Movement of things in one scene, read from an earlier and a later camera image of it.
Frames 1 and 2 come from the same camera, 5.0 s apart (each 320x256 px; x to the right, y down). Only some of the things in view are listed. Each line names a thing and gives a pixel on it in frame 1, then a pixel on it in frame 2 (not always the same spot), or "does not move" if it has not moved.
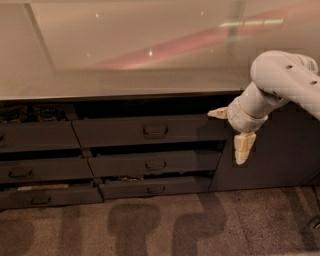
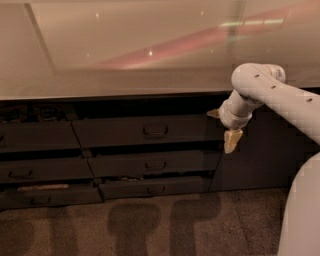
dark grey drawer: [37, 135] does not move
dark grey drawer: [10, 199] does not move
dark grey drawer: [45, 169] does not move
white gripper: [240, 120] -> [232, 117]
